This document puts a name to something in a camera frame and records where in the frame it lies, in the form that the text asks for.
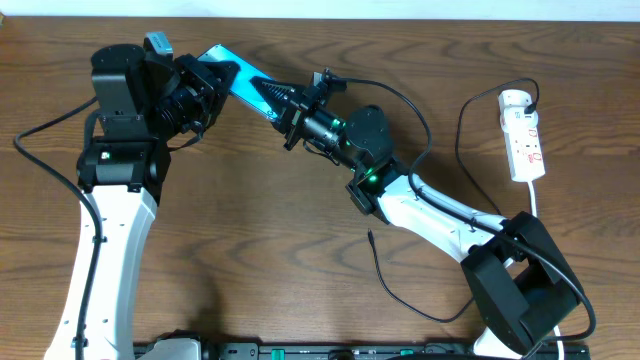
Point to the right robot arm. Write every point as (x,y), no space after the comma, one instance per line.
(523,287)

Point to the white USB charger adapter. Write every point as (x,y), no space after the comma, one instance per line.
(515,119)

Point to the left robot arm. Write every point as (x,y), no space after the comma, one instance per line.
(146,96)

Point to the Galaxy smartphone cyan screen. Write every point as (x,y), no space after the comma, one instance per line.
(242,87)

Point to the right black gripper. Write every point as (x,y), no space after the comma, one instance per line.
(296,104)

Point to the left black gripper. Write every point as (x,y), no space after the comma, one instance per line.
(196,74)

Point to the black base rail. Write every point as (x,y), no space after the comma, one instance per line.
(253,351)

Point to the white power strip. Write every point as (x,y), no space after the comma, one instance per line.
(523,148)

